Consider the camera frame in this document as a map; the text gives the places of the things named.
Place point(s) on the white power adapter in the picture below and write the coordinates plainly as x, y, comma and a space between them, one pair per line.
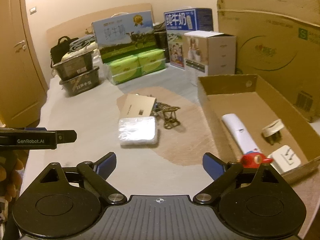
285, 160

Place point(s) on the gold box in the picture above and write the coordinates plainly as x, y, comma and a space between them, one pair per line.
135, 106

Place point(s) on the clear floss pick box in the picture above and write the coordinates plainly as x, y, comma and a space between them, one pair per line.
137, 131

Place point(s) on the blue milk carton box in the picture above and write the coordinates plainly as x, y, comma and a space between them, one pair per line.
200, 20

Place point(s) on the red pig toy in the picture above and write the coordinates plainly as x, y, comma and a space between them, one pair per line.
252, 158

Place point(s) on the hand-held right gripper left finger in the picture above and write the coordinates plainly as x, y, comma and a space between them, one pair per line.
106, 166

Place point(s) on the white light switch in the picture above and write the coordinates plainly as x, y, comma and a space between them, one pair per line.
32, 9

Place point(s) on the shallow cardboard box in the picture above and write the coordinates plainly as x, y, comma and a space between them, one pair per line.
225, 105

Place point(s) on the bronze metal ornament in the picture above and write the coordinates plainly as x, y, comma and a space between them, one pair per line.
167, 108

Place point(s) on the black bag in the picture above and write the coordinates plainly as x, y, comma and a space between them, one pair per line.
60, 52

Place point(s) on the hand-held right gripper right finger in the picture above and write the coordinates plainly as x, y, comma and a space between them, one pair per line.
212, 166

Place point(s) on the green tissue pack bundle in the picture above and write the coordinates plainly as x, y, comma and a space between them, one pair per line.
125, 67

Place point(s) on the pale cloth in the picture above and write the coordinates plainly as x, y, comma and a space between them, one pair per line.
75, 53

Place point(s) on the beige mat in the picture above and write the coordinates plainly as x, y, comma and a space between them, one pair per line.
187, 142

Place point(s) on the green landscape milk box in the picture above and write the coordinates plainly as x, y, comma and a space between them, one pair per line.
117, 35

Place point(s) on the large brown cardboard box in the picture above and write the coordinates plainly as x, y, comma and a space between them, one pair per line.
270, 50

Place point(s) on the white rectangular device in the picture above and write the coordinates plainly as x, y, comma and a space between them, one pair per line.
240, 132

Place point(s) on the grey striped cloth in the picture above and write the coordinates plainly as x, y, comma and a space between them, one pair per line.
82, 42

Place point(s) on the person's left hand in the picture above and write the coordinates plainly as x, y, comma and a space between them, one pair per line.
13, 190

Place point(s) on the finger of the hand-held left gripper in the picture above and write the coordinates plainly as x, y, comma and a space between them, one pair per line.
66, 136
35, 129

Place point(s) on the white product box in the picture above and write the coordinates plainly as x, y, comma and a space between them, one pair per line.
220, 52

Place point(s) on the beige plug adapter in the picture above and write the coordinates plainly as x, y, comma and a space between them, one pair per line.
272, 128

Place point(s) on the wooden door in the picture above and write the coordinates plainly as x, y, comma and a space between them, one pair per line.
20, 80

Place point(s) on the grey bed sheet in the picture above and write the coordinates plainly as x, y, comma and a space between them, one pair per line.
82, 120

